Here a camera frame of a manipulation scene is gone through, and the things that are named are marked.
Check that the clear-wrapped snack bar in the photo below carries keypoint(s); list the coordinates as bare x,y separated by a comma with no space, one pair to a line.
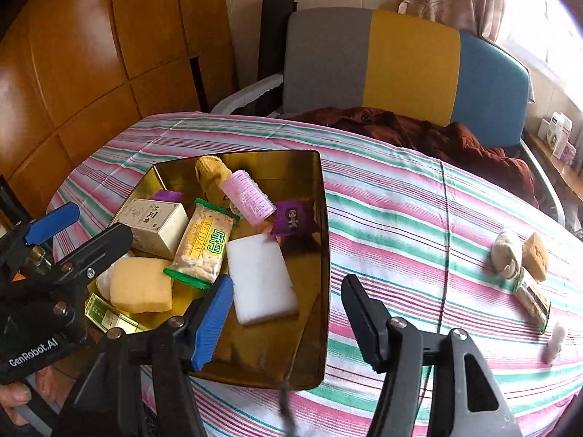
532,302

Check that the dark red blanket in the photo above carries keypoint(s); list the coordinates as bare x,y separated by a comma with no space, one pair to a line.
432,136

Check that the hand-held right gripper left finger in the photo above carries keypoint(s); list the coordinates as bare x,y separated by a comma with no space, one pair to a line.
212,327

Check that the cream rolled sock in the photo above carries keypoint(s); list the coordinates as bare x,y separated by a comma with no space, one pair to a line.
505,248

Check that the purple snack packet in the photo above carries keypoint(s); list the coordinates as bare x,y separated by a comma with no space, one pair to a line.
294,218

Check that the small purple box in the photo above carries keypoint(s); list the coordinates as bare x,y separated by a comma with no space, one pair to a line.
568,152

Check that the white carton box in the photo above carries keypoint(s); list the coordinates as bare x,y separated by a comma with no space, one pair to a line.
553,129

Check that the window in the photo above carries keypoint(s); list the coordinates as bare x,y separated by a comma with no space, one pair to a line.
542,13

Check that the white sponge block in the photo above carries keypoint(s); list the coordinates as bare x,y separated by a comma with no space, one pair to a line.
259,282

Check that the grey yellow blue chair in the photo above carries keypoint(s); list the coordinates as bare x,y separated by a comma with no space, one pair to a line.
328,63

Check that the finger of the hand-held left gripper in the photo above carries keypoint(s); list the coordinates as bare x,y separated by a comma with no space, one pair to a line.
95,248
50,227

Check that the gold tin tray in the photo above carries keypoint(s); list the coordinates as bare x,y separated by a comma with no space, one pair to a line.
291,318

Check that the black rolled mat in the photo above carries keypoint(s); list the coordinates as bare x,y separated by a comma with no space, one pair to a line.
275,32

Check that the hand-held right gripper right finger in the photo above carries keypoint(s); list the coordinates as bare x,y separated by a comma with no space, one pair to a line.
364,314

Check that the small purple packet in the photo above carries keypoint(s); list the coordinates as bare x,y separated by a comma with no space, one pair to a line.
166,196

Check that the pink hair roller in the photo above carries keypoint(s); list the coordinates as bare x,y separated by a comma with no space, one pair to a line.
248,200

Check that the wooden side desk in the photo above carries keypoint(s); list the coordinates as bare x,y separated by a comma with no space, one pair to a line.
553,168

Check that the small green white box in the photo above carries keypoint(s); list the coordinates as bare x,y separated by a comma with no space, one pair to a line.
107,314

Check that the wooden wardrobe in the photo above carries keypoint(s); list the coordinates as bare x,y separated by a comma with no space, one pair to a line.
91,54

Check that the white gold-print box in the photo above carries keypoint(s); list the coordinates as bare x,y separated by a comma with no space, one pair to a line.
155,232

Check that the person's left hand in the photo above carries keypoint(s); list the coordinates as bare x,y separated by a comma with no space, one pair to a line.
16,398

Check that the green-edged rice cracker packet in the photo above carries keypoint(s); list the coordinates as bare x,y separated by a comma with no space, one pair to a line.
200,250

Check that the yellow sponge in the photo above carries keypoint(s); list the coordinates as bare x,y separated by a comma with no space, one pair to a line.
536,250
141,284

